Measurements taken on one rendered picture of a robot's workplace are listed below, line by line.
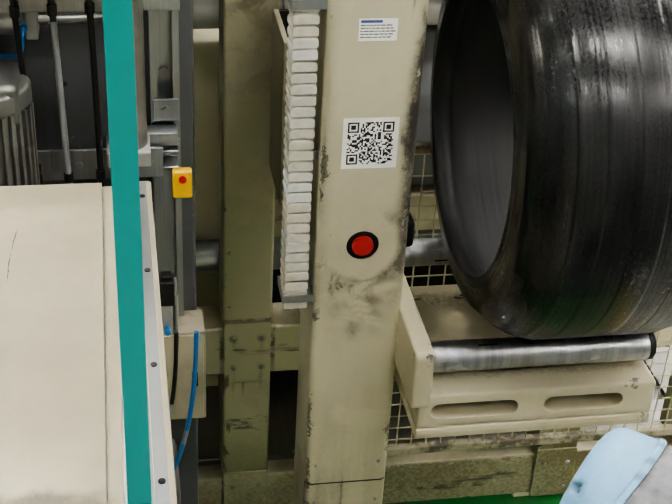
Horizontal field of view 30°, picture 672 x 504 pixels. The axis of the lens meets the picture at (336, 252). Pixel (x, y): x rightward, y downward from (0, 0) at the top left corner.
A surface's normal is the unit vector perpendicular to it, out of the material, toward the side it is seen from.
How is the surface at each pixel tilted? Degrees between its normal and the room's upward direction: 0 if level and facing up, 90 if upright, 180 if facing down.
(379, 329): 90
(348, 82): 90
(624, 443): 3
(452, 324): 0
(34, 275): 0
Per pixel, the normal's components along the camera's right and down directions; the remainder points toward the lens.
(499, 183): 0.15, -0.23
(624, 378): 0.05, -0.85
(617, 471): -0.22, -0.62
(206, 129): 0.16, 0.60
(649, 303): 0.13, 0.83
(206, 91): 0.17, 0.18
